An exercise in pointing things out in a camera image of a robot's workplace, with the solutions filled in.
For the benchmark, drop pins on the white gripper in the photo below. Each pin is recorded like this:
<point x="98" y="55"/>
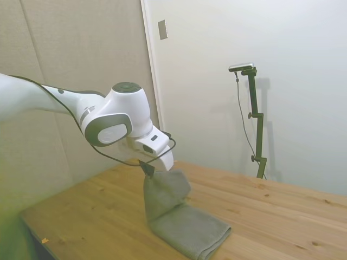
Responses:
<point x="166" y="162"/>

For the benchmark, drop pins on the grey terry towel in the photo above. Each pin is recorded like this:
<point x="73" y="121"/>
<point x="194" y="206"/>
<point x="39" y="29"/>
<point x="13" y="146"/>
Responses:
<point x="176" y="216"/>

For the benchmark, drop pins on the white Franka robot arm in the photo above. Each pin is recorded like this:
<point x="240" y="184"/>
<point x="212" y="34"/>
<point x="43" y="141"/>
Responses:
<point x="122" y="108"/>

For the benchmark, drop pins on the small yellow tape scrap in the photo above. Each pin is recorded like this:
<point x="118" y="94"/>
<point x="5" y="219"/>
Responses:
<point x="44" y="240"/>

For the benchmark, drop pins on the jointed dark camera stand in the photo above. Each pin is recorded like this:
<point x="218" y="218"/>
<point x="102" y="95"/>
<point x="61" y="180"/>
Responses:
<point x="259" y="135"/>

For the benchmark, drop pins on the silver exterior camera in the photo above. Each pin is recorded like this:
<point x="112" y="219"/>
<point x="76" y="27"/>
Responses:
<point x="241" y="66"/>

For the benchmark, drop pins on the grey wall switch plate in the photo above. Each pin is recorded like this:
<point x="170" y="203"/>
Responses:
<point x="162" y="29"/>

